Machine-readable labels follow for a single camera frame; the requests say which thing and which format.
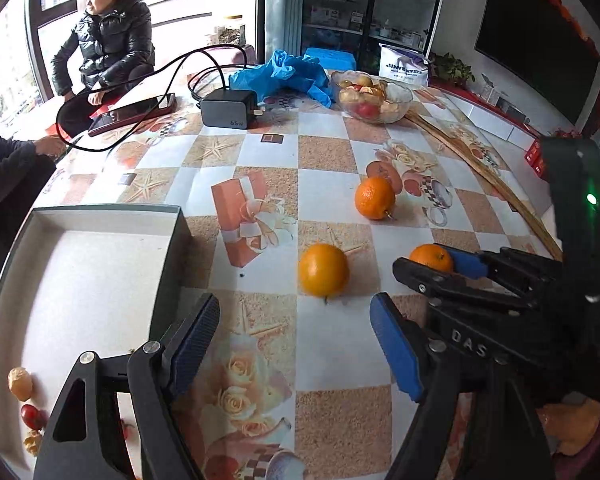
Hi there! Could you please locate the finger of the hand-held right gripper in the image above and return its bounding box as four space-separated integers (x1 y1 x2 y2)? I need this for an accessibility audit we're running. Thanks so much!
392 256 538 313
439 242 563 291

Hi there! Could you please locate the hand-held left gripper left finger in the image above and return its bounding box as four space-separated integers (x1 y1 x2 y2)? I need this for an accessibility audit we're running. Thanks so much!
32 292 221 480

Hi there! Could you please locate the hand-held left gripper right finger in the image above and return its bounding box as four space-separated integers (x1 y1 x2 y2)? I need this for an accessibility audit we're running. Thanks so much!
369 291 556 480

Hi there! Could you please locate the round orange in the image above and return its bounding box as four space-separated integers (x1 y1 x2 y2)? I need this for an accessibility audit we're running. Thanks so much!
408 243 455 274

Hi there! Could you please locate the grey cardboard box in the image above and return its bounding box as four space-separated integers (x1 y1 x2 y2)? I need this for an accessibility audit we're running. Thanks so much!
0 203 193 466

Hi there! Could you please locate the small tan fruit piece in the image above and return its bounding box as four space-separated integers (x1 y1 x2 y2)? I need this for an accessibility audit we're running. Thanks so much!
7 366 34 402

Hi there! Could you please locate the tan wrinkled fruit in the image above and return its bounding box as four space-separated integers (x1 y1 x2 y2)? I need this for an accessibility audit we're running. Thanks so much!
23 429 44 457

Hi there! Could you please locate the person's right hand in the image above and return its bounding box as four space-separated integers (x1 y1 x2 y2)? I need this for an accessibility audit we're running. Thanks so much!
536 394 600 457

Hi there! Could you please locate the long wooden stick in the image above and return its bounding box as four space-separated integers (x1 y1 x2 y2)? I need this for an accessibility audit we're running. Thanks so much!
405 110 563 261

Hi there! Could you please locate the orange with stem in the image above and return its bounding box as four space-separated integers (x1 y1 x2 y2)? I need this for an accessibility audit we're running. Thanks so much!
354 176 397 221

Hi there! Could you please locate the large orange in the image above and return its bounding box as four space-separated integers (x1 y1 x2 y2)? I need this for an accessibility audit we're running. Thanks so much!
298 243 351 305

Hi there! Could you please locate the red gift box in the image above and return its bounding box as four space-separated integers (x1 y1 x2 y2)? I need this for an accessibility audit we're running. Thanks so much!
525 139 548 179

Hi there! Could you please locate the glass bowl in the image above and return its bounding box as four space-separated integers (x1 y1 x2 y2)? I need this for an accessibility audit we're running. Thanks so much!
329 70 414 125

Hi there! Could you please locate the potted green plant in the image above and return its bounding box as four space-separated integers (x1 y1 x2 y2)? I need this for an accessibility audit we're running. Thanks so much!
427 52 476 83

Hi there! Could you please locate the heap of mixed fruit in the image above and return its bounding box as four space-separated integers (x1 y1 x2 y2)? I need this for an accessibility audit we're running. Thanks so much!
337 72 391 121

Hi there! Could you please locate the white printed bag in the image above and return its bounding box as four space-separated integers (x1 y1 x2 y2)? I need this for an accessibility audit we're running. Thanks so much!
378 43 431 88

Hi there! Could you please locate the black television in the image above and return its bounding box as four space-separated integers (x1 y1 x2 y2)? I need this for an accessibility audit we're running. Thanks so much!
474 0 600 126

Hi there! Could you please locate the red smartphone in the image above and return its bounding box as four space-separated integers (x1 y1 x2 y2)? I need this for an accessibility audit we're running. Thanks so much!
87 92 177 137

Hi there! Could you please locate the blue plastic crate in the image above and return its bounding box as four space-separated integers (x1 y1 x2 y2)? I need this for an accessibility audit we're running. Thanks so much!
304 47 357 72

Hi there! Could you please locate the blue plastic bag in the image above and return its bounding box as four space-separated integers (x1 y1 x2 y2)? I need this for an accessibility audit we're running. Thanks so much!
228 49 333 108

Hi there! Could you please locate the glass door cabinet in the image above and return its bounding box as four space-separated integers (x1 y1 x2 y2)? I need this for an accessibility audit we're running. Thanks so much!
300 0 448 68

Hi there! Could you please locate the grey curtain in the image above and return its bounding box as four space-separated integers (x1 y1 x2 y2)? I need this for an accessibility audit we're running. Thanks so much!
265 0 306 61

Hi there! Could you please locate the black power adapter with cable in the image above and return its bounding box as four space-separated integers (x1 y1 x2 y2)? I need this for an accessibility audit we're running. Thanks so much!
56 45 256 152

